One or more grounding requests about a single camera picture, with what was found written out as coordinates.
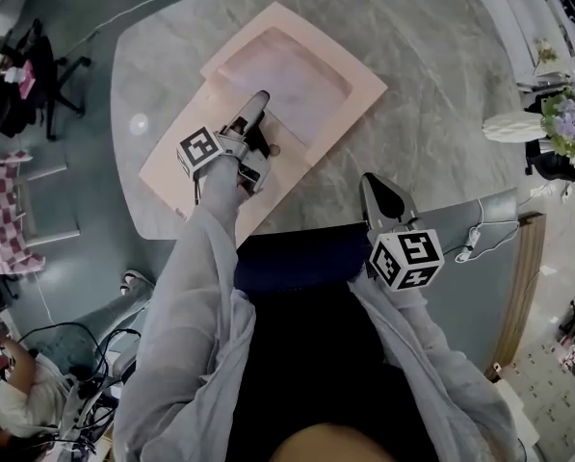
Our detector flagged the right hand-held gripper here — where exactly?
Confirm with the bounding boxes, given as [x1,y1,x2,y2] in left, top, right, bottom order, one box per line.
[358,171,446,292]

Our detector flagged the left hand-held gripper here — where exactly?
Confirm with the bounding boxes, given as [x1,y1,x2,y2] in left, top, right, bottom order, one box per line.
[174,90,274,196]

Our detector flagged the person's left forearm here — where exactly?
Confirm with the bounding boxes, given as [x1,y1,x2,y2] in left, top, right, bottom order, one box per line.
[113,156,257,462]

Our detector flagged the person's right forearm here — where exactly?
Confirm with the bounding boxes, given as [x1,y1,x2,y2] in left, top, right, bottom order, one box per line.
[347,267,524,462]

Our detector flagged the white power strip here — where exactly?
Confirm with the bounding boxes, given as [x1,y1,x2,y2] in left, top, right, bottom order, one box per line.
[455,226,484,264]

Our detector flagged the blue upholstered chair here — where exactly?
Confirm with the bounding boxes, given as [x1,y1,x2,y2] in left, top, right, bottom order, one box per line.
[233,223,379,295]

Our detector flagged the grey marble table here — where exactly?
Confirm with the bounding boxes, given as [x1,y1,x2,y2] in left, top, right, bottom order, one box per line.
[109,0,534,243]

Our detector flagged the white ribbed vase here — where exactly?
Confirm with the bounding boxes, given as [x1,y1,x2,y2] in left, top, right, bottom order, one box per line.
[482,111,558,143]

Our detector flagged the person's black clothes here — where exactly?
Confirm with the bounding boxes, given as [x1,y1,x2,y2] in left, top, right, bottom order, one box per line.
[228,286,442,462]

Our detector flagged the pink tissue box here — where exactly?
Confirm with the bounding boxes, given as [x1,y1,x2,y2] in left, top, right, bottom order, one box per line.
[19,63,38,100]

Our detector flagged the person's chin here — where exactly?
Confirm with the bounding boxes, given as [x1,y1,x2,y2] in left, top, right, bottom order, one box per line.
[272,421,399,462]

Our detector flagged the table with checked pink cloth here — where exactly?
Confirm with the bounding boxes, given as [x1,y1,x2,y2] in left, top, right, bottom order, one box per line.
[0,149,81,278]

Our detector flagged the white power cable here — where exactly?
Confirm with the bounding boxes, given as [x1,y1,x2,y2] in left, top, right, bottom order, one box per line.
[453,197,522,264]

